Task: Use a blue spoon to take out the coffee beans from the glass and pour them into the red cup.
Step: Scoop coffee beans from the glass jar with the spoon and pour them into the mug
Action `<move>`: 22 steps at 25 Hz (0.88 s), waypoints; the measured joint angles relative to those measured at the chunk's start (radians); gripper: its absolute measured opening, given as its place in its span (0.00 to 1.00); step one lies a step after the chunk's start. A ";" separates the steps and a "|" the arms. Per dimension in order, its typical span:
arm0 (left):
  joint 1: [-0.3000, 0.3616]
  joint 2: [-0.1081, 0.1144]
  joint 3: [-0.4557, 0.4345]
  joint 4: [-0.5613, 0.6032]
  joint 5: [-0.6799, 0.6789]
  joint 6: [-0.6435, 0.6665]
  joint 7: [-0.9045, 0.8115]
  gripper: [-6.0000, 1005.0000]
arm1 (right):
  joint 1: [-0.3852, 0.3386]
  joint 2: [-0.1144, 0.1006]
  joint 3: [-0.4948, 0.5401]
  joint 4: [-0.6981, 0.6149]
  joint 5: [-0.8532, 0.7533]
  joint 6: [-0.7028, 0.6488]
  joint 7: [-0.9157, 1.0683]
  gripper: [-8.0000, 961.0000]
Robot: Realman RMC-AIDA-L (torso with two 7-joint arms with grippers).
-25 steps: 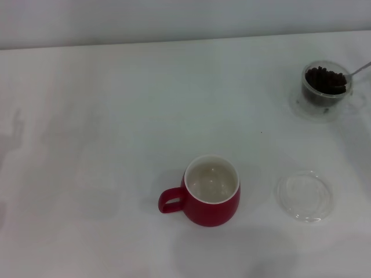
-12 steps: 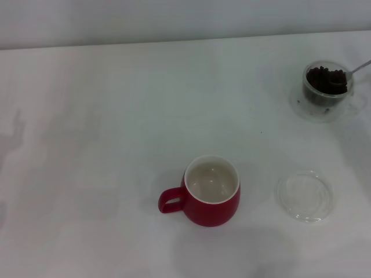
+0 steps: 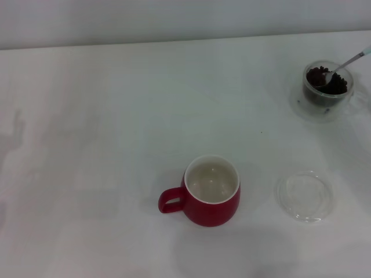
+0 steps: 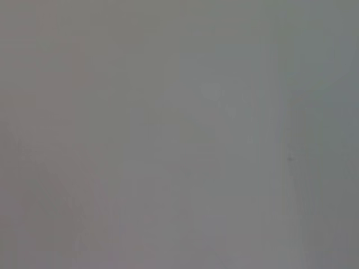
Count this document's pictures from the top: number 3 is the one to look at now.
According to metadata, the red ceramic mug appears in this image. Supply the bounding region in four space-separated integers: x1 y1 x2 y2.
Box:
158 154 241 228

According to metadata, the blue handled metal spoon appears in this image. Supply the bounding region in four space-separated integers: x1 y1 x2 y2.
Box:
314 45 371 89

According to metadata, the glass cup of coffee beans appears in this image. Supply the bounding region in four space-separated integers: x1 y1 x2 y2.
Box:
289 71 357 124

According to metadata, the clear glass cup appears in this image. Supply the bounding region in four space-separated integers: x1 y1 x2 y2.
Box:
303 60 370 112

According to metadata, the pile of coffee beans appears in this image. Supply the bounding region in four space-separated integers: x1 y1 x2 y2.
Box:
306 65 348 96

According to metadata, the small clear glass dish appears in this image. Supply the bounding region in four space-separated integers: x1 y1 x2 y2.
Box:
274 169 339 224

